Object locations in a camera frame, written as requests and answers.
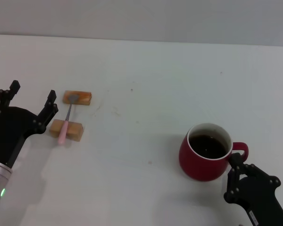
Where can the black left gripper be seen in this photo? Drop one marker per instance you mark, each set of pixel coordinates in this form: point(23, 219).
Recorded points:
point(11, 131)

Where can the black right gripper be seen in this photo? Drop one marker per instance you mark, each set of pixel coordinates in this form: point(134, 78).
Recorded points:
point(261, 200)

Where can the red cup with coffee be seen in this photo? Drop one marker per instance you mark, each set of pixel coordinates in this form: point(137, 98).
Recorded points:
point(200, 164)

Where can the orange stained wooden block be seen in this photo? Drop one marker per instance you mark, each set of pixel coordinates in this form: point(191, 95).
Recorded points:
point(85, 99)

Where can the plain notched wooden block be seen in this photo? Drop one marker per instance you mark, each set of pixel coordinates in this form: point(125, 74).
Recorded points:
point(73, 131)

